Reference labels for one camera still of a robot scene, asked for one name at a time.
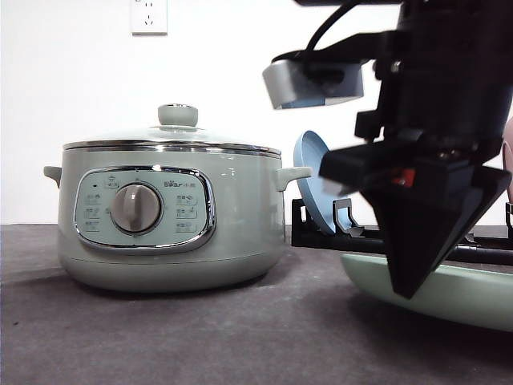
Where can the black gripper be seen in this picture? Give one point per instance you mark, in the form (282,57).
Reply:
(446,95)

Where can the green plate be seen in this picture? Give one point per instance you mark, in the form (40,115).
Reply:
(478,295)

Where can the glass pot lid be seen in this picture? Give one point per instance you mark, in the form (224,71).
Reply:
(178,131)

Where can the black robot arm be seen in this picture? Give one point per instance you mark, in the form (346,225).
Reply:
(421,14)

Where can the pink plate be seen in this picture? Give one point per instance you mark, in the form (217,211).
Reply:
(508,153)

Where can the blue plate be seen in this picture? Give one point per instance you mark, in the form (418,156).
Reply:
(309,150)

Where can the green electric steamer pot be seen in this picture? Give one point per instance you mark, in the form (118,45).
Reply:
(171,215)

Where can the black dish rack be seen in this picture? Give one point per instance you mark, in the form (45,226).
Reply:
(306,231)

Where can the black camera cable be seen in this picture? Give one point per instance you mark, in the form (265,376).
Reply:
(360,47)

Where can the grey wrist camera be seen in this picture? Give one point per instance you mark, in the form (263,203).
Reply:
(293,84)

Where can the white wall socket left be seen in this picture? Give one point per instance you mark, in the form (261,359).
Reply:
(149,18)

